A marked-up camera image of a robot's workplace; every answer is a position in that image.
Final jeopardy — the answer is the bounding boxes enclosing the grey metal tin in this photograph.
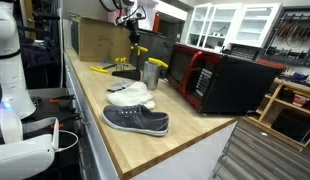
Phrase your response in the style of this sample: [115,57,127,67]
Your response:
[143,61,160,90]

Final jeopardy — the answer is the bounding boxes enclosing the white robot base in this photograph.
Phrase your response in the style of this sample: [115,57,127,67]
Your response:
[0,0,65,180]

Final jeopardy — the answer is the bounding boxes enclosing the black orange clamp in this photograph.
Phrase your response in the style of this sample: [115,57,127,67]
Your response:
[49,95,75,104]

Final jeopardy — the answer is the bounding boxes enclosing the yellow hex key in stand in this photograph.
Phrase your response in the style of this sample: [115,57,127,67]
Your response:
[120,57,126,71]
[115,58,120,71]

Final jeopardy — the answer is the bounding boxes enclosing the dark grey felt panel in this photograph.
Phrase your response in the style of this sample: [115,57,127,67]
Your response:
[139,31,175,70]

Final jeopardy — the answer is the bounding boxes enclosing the white glass cabinet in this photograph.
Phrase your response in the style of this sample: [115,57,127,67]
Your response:
[184,3,282,51]

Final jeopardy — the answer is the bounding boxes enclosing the wooden shelf unit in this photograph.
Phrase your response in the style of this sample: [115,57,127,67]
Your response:
[244,79,310,151]

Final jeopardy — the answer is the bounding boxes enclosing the dark grey sneaker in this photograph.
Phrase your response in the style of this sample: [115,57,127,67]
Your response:
[102,105,169,136]

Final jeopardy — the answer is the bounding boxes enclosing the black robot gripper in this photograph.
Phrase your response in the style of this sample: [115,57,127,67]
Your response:
[126,19,140,46]

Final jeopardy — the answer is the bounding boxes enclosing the grey ribbed cloth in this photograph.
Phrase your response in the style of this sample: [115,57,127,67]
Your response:
[108,80,132,92]

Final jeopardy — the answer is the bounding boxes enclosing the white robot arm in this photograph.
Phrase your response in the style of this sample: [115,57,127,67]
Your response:
[98,0,146,46]

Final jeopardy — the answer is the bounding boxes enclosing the red black microwave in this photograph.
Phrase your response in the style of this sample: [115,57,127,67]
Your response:
[167,44,281,115]

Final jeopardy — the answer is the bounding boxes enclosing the yellow T-handle hex key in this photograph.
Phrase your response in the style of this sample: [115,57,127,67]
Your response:
[130,45,148,69]

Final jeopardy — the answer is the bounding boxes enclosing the black wedge key stand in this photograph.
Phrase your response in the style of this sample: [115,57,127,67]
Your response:
[112,69,141,81]

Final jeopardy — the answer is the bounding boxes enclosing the large yellow T-handle wrench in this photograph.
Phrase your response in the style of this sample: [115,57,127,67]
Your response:
[90,64,116,74]

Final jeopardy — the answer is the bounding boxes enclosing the white terry towel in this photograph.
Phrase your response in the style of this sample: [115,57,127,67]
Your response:
[106,82,155,109]

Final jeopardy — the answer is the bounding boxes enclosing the cardboard box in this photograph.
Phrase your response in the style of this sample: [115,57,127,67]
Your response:
[70,14,131,62]

